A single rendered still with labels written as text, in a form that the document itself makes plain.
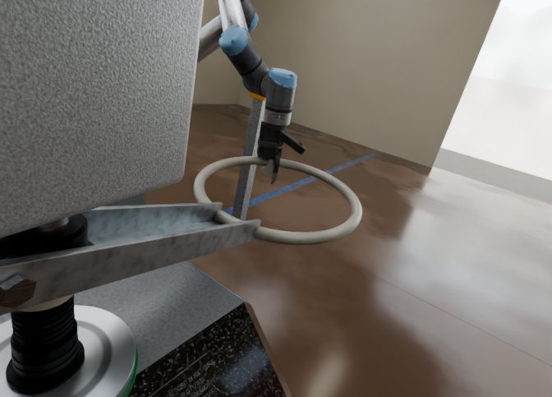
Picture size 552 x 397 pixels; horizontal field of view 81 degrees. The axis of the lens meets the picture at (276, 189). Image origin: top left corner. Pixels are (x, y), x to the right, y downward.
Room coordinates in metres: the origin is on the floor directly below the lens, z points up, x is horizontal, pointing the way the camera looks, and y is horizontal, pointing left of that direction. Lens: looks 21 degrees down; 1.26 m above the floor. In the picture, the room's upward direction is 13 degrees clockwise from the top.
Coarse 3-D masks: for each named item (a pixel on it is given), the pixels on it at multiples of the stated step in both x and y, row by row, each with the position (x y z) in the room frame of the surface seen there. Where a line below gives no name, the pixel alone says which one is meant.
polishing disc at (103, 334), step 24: (96, 312) 0.39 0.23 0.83; (0, 336) 0.31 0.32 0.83; (96, 336) 0.35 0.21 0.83; (120, 336) 0.36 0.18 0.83; (0, 360) 0.28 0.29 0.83; (96, 360) 0.31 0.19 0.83; (120, 360) 0.32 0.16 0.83; (0, 384) 0.25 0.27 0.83; (72, 384) 0.27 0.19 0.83; (96, 384) 0.28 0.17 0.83; (120, 384) 0.29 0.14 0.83
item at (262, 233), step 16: (224, 160) 1.00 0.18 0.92; (240, 160) 1.05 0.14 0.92; (256, 160) 1.08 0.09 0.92; (288, 160) 1.11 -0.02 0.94; (208, 176) 0.90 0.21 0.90; (320, 176) 1.06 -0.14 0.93; (352, 192) 0.95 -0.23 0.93; (352, 208) 0.86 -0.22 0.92; (352, 224) 0.76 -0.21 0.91; (272, 240) 0.65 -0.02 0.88; (288, 240) 0.65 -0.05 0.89; (304, 240) 0.66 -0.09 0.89; (320, 240) 0.68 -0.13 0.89
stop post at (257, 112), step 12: (252, 96) 2.13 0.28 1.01; (252, 108) 2.14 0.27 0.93; (252, 120) 2.14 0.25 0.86; (252, 132) 2.13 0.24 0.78; (252, 144) 2.12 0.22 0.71; (240, 168) 2.15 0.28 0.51; (252, 168) 2.14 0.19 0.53; (240, 180) 2.14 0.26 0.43; (252, 180) 2.17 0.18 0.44; (240, 192) 2.13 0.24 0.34; (240, 204) 2.12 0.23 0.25; (240, 216) 2.11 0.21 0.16
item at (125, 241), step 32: (96, 224) 0.41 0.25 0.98; (128, 224) 0.46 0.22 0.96; (160, 224) 0.53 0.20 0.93; (192, 224) 0.60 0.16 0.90; (224, 224) 0.54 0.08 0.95; (256, 224) 0.65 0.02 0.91; (32, 256) 0.24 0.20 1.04; (64, 256) 0.26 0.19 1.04; (96, 256) 0.29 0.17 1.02; (128, 256) 0.33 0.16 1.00; (160, 256) 0.38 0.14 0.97; (192, 256) 0.45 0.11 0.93; (0, 288) 0.21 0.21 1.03; (32, 288) 0.22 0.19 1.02; (64, 288) 0.26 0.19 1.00
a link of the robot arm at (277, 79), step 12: (276, 72) 1.06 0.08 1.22; (288, 72) 1.09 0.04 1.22; (264, 84) 1.09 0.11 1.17; (276, 84) 1.05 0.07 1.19; (288, 84) 1.05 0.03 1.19; (264, 96) 1.11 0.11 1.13; (276, 96) 1.05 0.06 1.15; (288, 96) 1.06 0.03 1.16; (276, 108) 1.06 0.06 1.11; (288, 108) 1.07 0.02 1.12
